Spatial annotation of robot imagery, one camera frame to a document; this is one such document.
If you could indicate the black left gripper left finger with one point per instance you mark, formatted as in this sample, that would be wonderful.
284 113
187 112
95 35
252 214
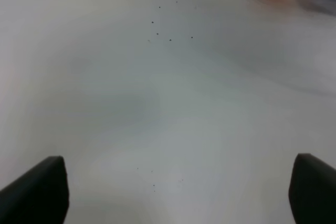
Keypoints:
41 195

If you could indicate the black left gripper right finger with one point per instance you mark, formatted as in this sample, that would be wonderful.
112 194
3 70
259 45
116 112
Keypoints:
312 190

